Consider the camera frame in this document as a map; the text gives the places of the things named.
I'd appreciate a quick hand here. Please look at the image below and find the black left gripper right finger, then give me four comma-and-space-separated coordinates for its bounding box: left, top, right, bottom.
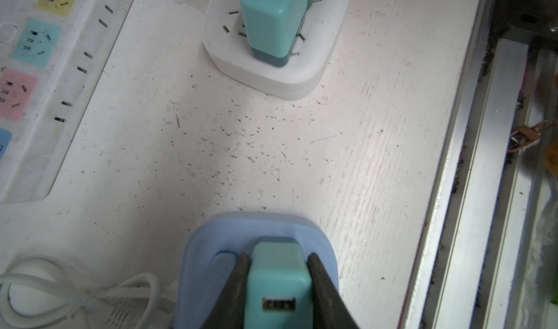
307, 253, 358, 329

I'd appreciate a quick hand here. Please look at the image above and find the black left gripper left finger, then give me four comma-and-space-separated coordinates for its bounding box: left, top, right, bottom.
201, 254, 251, 329

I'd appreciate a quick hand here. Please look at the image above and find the teal usb charger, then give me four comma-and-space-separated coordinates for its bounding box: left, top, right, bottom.
240, 0, 307, 67
244, 240, 313, 328

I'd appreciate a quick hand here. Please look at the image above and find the white long power strip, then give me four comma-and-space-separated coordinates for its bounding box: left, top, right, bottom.
1, 0, 133, 204

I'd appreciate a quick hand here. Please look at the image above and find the blue square power socket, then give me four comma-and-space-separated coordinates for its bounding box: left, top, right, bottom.
174, 211, 339, 328

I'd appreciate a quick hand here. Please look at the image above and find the white square power socket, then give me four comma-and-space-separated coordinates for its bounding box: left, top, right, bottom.
202, 0, 350, 100

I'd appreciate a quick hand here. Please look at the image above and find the white blue socket cable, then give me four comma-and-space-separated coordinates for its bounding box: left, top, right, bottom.
0, 256, 180, 329

